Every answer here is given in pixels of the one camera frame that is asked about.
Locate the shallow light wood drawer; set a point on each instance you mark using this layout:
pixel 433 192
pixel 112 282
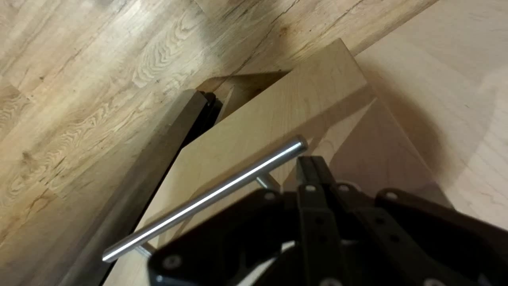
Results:
pixel 276 112

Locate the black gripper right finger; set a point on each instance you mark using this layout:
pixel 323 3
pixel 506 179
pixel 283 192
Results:
pixel 403 233

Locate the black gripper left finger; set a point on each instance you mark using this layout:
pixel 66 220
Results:
pixel 315 223

